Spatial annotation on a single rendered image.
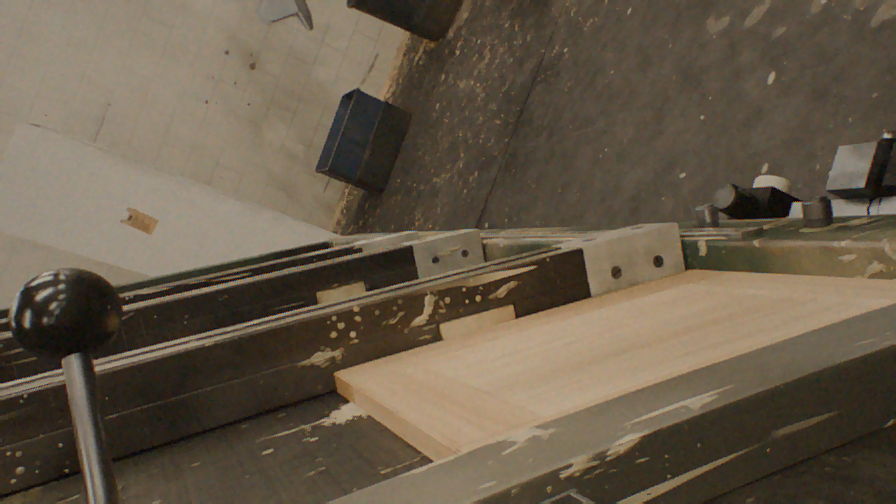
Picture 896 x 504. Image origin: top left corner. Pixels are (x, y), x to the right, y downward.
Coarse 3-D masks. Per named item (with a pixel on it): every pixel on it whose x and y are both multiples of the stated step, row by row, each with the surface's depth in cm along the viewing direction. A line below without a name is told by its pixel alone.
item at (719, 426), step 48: (816, 336) 41; (864, 336) 40; (672, 384) 38; (720, 384) 36; (768, 384) 35; (816, 384) 36; (864, 384) 37; (528, 432) 35; (576, 432) 34; (624, 432) 33; (672, 432) 33; (720, 432) 34; (768, 432) 35; (816, 432) 36; (864, 432) 37; (432, 480) 31; (480, 480) 30; (528, 480) 30; (576, 480) 31; (624, 480) 32; (672, 480) 33; (720, 480) 34
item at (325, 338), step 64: (512, 256) 77; (576, 256) 74; (640, 256) 77; (256, 320) 66; (320, 320) 63; (384, 320) 66; (448, 320) 68; (0, 384) 59; (64, 384) 55; (128, 384) 57; (192, 384) 59; (256, 384) 61; (320, 384) 63; (0, 448) 54; (64, 448) 56; (128, 448) 57
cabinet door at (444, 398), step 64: (512, 320) 70; (576, 320) 66; (640, 320) 62; (704, 320) 58; (768, 320) 55; (832, 320) 51; (384, 384) 56; (448, 384) 53; (512, 384) 51; (576, 384) 48; (640, 384) 45; (448, 448) 41
